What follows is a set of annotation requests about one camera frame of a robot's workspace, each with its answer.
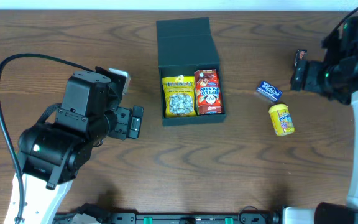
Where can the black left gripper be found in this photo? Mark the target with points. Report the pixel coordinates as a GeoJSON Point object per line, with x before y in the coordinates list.
{"type": "Point", "coordinates": [124, 123]}

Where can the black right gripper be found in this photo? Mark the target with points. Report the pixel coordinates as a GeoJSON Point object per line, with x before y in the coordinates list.
{"type": "Point", "coordinates": [305, 74]}

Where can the yellow candy bag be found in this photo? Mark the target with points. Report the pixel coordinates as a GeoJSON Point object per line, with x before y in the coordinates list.
{"type": "Point", "coordinates": [179, 95]}

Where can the dark green box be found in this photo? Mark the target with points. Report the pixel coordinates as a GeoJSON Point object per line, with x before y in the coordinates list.
{"type": "Point", "coordinates": [185, 46]}

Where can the red Hello Panda biscuit box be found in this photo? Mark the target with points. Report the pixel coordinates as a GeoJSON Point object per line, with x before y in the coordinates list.
{"type": "Point", "coordinates": [208, 92]}

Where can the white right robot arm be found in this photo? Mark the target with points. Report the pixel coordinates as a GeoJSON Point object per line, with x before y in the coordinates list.
{"type": "Point", "coordinates": [336, 78]}

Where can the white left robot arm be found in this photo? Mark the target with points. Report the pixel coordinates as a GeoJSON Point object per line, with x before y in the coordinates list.
{"type": "Point", "coordinates": [52, 151]}

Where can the small black chocolate bar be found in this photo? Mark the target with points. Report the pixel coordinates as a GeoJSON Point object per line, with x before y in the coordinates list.
{"type": "Point", "coordinates": [300, 54]}

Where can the blue Eclipse mint box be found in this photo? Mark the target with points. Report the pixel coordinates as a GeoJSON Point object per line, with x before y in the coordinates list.
{"type": "Point", "coordinates": [269, 91]}

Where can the yellow Mentos bottle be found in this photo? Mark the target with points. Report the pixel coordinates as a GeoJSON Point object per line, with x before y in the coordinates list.
{"type": "Point", "coordinates": [281, 119]}

